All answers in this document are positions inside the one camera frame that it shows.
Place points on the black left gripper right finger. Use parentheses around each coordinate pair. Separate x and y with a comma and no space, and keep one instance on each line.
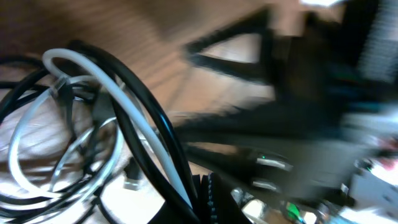
(217,206)

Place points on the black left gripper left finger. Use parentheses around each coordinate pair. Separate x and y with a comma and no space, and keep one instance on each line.
(166,215)

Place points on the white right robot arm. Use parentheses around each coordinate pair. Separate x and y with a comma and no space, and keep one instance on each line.
(333,118)

